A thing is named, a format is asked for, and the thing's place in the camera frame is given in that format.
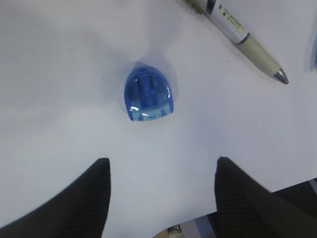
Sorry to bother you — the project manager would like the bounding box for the beige pen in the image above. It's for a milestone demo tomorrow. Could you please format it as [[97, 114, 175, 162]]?
[[185, 0, 289, 85]]

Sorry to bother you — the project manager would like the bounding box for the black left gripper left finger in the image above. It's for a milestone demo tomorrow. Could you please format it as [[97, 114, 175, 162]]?
[[0, 158, 111, 238]]

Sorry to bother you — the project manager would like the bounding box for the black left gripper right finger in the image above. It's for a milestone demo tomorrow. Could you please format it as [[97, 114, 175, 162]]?
[[214, 157, 317, 238]]

